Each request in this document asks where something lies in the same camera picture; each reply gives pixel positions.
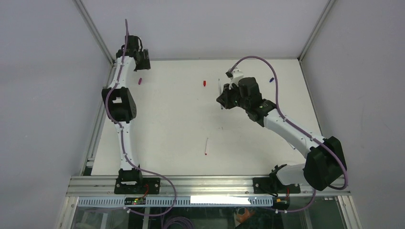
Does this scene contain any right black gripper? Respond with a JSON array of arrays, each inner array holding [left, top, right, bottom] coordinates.
[[217, 82, 249, 110]]

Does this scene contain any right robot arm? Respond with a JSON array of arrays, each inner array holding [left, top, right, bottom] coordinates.
[[216, 77, 347, 193]]

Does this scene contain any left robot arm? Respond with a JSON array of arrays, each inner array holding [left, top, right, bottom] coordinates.
[[102, 35, 145, 194]]

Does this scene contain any white pen red end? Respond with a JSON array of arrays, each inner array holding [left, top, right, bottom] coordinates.
[[204, 138, 209, 156]]

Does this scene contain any orange object below table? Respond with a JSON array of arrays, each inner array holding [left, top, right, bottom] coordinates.
[[234, 208, 255, 224]]

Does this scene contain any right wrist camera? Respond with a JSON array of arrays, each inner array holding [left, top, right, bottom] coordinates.
[[225, 67, 244, 90]]

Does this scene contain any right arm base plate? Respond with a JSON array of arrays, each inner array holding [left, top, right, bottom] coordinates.
[[252, 177, 301, 195]]

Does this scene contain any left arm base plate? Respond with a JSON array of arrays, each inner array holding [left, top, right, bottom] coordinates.
[[114, 177, 160, 195]]

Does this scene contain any aluminium frame rail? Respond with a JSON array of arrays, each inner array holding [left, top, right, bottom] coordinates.
[[66, 175, 351, 197]]

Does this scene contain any white slotted cable duct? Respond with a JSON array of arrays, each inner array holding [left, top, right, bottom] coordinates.
[[77, 195, 273, 208]]

